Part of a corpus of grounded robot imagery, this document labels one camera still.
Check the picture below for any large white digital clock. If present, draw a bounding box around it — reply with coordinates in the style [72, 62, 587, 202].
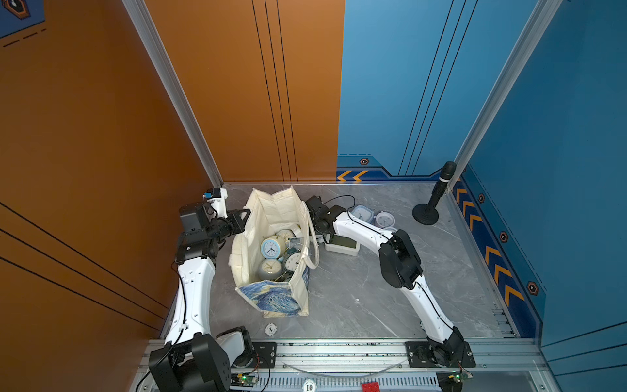
[324, 235, 360, 256]

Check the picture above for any dark teal alarm clock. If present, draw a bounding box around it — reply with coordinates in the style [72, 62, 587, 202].
[283, 253, 302, 273]

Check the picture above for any yellow blue twin-bell clock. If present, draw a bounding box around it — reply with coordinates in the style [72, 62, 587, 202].
[261, 235, 288, 260]

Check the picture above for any cream canvas bag starry print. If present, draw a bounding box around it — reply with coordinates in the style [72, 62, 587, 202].
[229, 187, 319, 318]

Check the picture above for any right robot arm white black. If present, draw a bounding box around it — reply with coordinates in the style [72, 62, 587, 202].
[305, 196, 466, 367]

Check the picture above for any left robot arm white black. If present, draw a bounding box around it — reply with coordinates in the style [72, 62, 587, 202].
[149, 189, 259, 391]

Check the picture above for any light blue square alarm clock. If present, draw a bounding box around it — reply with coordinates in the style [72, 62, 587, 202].
[350, 204, 375, 223]

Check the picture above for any pink round alarm clock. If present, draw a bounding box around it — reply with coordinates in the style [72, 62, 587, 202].
[374, 211, 396, 229]

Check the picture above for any black microphone on stand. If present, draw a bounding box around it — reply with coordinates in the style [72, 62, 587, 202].
[412, 161, 457, 225]

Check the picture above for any white round marker left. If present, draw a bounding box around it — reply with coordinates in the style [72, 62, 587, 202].
[265, 323, 278, 336]

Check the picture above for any green circuit board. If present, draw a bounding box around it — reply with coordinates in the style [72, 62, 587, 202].
[230, 373, 259, 388]

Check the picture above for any white round number tag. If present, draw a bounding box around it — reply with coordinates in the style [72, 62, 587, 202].
[302, 378, 318, 392]

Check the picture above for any red block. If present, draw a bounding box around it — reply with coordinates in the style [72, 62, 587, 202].
[362, 382, 380, 392]

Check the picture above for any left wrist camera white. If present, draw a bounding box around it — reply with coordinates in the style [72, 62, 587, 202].
[202, 188, 228, 218]

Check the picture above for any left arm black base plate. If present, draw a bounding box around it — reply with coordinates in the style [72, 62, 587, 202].
[231, 341, 278, 369]

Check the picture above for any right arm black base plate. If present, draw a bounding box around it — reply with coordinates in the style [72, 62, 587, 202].
[405, 341, 477, 368]

